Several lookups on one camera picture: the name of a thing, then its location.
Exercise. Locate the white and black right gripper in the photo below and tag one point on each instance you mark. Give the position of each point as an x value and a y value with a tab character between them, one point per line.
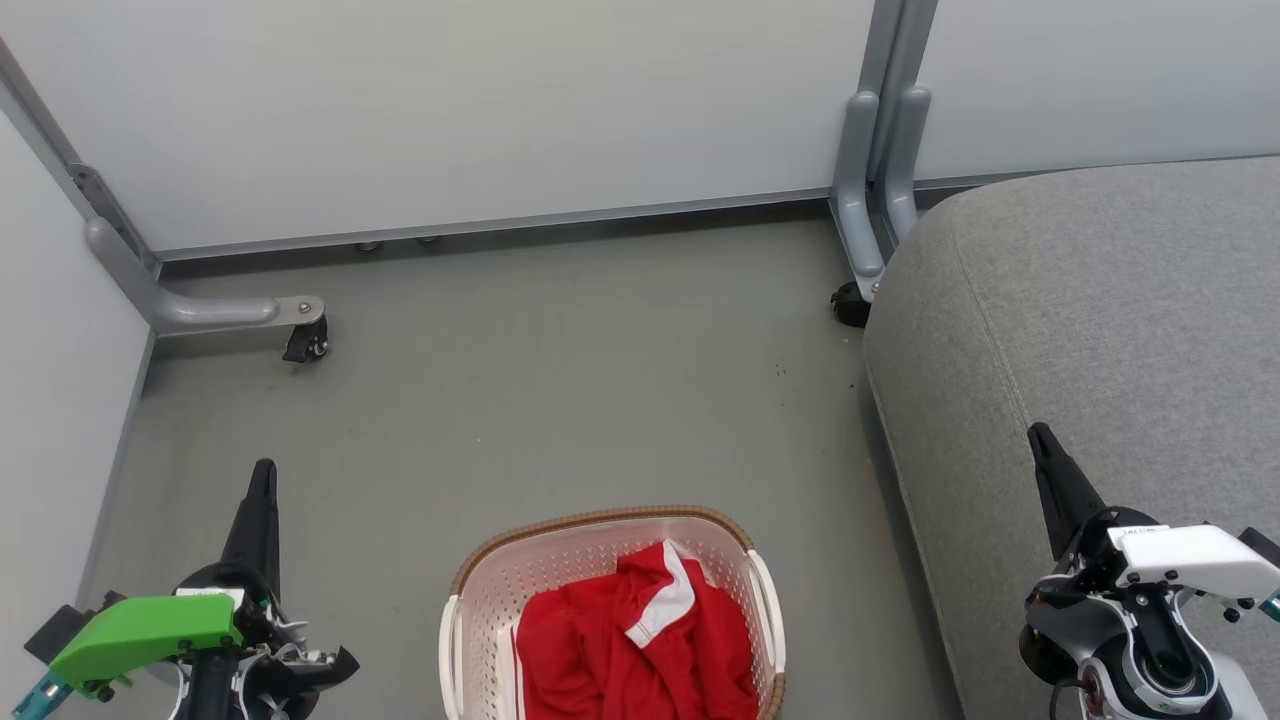
1190	560

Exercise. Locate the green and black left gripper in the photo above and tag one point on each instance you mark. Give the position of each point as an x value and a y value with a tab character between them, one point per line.
150	630

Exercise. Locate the red shirt with white trim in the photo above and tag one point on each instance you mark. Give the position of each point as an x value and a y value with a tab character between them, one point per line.
580	650

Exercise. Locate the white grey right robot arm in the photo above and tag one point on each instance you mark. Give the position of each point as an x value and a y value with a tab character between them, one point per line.
1160	660

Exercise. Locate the grey fabric sofa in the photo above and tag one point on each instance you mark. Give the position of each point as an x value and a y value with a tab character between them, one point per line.
1100	330

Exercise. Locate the black caster wheel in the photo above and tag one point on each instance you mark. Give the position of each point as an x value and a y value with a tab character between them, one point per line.
306	342
850	305

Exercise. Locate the long grey partition foot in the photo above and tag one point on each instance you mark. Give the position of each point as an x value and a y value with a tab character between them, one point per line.
200	310

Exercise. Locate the white perforated laundry basket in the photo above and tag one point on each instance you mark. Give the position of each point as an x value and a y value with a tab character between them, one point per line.
500	600

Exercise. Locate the upright grey partition foot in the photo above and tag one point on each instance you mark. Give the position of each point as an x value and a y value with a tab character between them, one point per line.
903	160
855	200

